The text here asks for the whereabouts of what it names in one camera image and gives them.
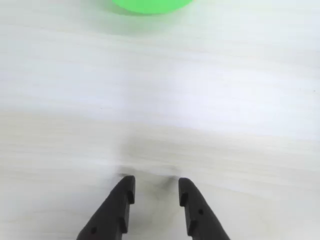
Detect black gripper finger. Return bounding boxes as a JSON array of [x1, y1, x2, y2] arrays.
[[76, 175, 136, 240], [178, 177, 231, 240]]

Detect green rubber duck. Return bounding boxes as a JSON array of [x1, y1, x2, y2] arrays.
[[111, 0, 195, 15]]

